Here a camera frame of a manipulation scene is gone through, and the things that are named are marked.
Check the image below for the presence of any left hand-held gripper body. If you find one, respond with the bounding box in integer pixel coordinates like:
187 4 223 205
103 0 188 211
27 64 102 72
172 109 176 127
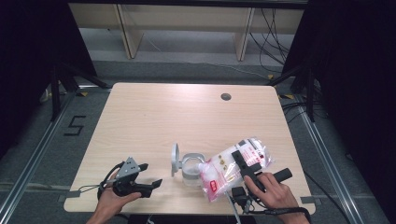
111 156 148 199

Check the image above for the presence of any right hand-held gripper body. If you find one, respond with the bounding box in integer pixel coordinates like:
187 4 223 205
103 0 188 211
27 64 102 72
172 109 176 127
231 163 294 209

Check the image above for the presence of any red and white sugar bag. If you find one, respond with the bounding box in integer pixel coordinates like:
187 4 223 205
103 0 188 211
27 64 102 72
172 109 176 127
198 135 276 203

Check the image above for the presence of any clear jar with grey lid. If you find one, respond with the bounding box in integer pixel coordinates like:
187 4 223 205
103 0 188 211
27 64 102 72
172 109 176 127
170 142 207 188

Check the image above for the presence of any person's right hand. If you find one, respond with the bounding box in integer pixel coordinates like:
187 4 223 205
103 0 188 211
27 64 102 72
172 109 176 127
243 172 303 217

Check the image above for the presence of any person's left hand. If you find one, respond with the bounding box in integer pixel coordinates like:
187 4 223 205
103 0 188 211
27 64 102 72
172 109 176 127
87 177 143 224

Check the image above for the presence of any black metal stand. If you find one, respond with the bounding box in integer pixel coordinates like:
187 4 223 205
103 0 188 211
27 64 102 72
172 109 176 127
266 64 316 123
49 61 112 122

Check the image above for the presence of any dark curtain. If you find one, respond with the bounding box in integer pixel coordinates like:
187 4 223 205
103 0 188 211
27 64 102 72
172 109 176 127
0 0 97 160
281 0 396 216

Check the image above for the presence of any light wooden shelf unit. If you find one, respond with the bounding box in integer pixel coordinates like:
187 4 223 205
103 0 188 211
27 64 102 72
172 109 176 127
68 3 304 62

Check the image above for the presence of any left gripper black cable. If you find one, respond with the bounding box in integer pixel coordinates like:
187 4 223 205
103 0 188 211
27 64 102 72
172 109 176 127
96 161 126 201

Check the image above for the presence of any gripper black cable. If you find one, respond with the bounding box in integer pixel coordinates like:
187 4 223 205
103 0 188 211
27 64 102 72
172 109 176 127
96 161 126 201
247 206 313 224

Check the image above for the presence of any right gripper grey cable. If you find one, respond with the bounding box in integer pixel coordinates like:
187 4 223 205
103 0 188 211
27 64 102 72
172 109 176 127
225 190 243 224

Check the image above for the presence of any left gripper thin grey wire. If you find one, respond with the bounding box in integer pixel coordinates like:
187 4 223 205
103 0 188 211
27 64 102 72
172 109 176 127
78 184 103 192

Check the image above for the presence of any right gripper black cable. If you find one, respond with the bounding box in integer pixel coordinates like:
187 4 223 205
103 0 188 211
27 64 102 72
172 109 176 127
247 206 313 224

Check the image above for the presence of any black floor cable tangle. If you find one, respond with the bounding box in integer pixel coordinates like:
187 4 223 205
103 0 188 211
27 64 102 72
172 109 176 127
280 102 316 124

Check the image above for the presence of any aluminium floor rail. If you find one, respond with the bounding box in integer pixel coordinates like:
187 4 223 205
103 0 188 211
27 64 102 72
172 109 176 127
0 91 78 222
294 102 366 224

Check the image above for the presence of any long black floor cable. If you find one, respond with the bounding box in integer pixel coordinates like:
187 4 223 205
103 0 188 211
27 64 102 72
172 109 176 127
303 170 353 224

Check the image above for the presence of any black hanging cable bundle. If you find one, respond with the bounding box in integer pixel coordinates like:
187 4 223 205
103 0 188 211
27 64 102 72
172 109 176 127
248 7 292 75

